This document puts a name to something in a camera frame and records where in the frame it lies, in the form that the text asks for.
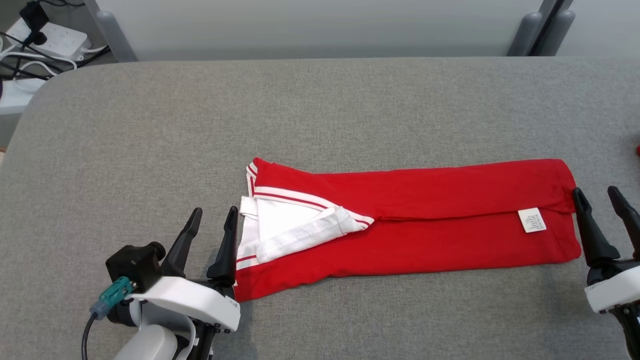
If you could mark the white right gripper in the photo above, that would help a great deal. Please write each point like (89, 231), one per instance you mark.
(615, 290)

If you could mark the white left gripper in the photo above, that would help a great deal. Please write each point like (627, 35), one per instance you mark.
(200, 302)

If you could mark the red and white basketball jersey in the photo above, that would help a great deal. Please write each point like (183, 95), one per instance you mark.
(425, 240)

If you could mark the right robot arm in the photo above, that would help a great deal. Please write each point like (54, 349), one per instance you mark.
(632, 335)

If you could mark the narrow pale grey partition panel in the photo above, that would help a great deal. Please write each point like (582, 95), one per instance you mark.
(610, 25)

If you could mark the white flat floor box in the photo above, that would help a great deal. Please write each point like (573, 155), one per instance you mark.
(17, 97)

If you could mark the wide pale grey partition panel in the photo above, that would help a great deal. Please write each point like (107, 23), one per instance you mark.
(320, 25)

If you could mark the black power adapter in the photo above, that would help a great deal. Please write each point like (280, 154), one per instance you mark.
(32, 17)

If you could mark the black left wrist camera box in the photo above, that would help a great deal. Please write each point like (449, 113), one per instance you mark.
(132, 265)

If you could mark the teal left camera connector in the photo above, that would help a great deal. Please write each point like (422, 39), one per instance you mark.
(112, 295)

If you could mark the grey metal partition post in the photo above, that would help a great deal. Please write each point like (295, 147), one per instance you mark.
(557, 32)
(522, 37)
(117, 37)

